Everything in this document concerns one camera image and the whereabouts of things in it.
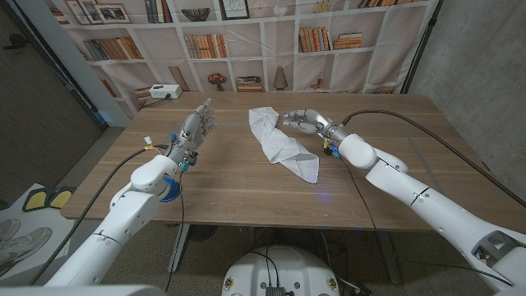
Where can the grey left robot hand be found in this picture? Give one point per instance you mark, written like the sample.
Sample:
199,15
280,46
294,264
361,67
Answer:
193,129

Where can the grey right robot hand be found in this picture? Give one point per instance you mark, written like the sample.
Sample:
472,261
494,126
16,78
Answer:
320,121

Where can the white cloth napkin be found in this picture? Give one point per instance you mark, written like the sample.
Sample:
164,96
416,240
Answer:
279,144

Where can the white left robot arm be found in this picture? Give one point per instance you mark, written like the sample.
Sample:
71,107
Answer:
131,209

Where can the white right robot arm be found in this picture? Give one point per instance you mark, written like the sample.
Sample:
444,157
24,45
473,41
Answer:
411,189

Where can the white power strip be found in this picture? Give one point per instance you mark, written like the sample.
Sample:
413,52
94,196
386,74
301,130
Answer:
165,91

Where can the printed bookshelf backdrop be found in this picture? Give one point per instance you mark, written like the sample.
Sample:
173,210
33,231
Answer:
353,70

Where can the blue round cap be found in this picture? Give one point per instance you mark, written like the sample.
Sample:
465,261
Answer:
174,192

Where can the white table leg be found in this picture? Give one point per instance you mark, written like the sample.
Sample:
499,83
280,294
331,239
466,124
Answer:
185,236

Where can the black backdrop stand pole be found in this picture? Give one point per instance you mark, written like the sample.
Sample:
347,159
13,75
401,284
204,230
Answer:
423,45

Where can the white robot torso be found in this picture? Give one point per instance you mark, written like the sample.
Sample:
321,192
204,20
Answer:
287,267

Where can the grey table leg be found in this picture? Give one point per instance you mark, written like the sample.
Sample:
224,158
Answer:
390,259

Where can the white shoe print floor mat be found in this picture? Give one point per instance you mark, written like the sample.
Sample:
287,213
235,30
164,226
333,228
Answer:
29,246

